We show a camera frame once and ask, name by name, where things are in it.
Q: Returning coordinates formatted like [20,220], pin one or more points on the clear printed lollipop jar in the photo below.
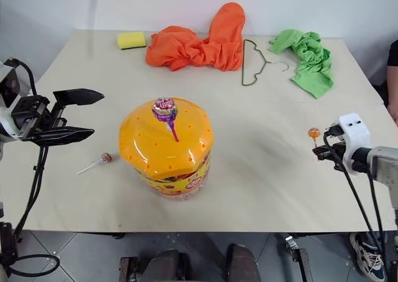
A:
[177,187]

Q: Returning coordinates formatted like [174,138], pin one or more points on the orange perforated jar lid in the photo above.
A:
[161,157]

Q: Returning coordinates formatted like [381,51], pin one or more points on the orange lollipop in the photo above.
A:
[314,133]

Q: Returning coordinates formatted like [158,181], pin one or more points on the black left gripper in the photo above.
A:
[31,112]

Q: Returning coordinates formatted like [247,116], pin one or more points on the purple wrapped lollipop pink stick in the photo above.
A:
[163,108]

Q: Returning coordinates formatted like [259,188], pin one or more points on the green cloth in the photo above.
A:
[311,61]

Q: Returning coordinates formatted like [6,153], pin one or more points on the yellow sponge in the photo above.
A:
[131,40]

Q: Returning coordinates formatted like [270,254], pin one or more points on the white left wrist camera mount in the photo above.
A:
[7,86]

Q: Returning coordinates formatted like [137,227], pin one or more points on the orange cloth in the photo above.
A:
[224,43]

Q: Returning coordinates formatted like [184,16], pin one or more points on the dark rounded shape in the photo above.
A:
[242,263]
[164,266]

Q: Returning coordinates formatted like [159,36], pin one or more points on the black table leg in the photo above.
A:
[300,260]

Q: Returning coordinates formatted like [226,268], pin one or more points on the red wrapped lollipop white stick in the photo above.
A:
[105,157]

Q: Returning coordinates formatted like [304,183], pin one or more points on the white and black sneaker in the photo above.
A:
[368,257]

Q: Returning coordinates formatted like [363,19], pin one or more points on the person in black shirt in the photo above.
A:
[393,77]

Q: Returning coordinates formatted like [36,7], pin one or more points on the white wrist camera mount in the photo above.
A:
[7,86]
[354,133]

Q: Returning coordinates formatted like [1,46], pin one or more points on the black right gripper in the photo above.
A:
[335,154]

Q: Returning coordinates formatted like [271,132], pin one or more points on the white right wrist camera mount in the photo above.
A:
[354,133]

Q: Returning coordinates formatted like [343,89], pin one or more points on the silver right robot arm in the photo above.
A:
[384,162]

